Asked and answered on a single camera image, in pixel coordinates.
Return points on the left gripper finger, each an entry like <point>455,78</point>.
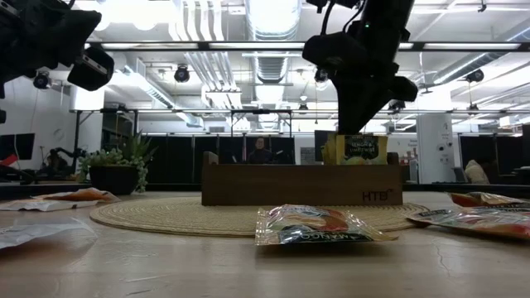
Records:
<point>62,31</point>

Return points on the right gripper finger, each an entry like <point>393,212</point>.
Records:
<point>360,107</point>

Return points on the yellow green lemon tea packet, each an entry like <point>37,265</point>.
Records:
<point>360,149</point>
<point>329,151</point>

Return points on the brown wooden tea box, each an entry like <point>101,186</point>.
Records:
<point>302,184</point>

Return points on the orange red mango tea packet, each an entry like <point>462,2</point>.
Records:
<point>484,199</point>
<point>476,223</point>

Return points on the white orange tea packet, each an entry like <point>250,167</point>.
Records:
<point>41,205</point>
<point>80,194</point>
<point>37,234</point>

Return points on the round black ceiling lamp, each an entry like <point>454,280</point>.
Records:
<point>182,73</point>
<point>476,75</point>
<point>41,80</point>

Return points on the black monitor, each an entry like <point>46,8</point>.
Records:
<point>16,145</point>
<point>319,145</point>

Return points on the white column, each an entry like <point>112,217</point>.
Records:
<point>435,149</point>

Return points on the person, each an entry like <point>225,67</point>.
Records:
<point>476,171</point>
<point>260,152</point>
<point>57,163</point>

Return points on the red object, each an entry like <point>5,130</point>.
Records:
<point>8,159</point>

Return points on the clear mango snack packet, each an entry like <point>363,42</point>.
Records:
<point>319,225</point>

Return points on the black overhead beam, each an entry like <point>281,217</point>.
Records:
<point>203,46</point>

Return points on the potted green succulent plant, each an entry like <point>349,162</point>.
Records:
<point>116,165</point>

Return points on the black partition panel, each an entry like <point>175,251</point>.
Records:
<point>505,149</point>
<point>186,159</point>

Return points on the round woven beige placemat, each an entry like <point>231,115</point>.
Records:
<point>178,215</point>

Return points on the silver ventilation duct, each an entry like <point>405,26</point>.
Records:
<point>271,33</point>

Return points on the black aluminium table frame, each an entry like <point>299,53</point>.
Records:
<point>178,189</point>

